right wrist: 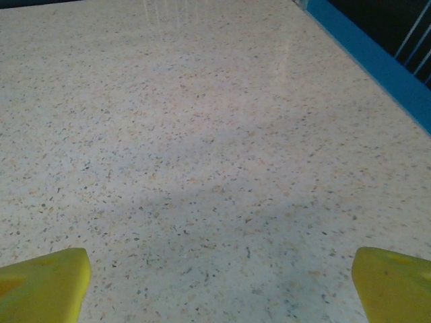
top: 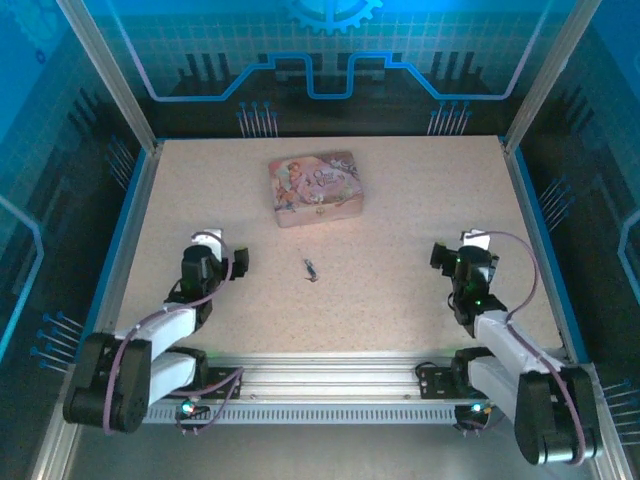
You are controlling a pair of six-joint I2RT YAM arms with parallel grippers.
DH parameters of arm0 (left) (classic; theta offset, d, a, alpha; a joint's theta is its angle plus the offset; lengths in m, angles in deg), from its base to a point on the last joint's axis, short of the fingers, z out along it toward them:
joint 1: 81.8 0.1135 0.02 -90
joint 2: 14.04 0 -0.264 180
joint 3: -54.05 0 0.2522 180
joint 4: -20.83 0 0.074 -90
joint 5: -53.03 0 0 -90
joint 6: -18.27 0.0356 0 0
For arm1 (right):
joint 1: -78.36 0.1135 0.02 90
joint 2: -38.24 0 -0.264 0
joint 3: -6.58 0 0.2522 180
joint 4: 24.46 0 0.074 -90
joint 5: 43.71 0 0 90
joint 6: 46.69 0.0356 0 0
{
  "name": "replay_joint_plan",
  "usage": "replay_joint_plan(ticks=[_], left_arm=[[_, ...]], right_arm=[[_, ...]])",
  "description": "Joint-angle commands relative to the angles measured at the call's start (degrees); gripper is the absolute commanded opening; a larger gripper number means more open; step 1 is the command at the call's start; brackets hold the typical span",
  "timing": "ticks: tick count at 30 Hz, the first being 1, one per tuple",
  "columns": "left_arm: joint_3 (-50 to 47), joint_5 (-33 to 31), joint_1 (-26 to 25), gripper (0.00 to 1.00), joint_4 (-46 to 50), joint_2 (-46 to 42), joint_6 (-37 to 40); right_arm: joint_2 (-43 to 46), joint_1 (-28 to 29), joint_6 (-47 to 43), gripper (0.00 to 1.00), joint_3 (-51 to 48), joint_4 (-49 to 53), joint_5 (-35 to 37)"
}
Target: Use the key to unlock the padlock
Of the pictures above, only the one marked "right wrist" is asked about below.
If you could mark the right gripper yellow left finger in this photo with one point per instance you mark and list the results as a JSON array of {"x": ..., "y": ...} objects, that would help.
[{"x": 43, "y": 286}]

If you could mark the blue table edge strip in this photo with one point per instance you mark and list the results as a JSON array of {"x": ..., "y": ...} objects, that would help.
[{"x": 370, "y": 57}]

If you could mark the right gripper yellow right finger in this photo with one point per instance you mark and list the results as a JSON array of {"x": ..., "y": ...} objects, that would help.
[{"x": 394, "y": 286}]

